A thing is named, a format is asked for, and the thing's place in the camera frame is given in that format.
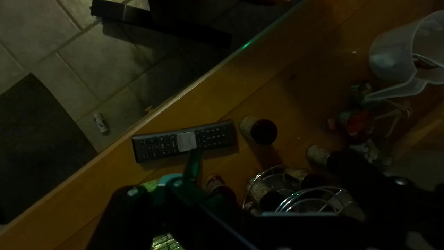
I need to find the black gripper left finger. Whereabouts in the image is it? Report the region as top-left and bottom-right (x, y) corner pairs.
(86, 186), (152, 250)

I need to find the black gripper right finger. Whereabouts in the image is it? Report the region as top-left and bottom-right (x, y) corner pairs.
(351, 174), (444, 250)

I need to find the red capped small bottle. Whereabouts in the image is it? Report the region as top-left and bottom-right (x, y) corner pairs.
(337, 110), (374, 140)

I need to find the small white floor object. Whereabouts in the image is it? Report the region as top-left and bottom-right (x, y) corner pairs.
(93, 113), (109, 135)

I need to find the dark floor mat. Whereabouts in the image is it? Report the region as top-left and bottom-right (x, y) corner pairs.
(0, 75), (97, 225)

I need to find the black tv remote control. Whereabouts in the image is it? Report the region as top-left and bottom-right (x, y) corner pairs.
(131, 121), (237, 164)

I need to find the black furniture base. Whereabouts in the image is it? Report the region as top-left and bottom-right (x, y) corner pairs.
(90, 0), (302, 49)

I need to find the chrome wire seasoning rack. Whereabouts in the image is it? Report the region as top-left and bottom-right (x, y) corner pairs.
(242, 165), (365, 221)

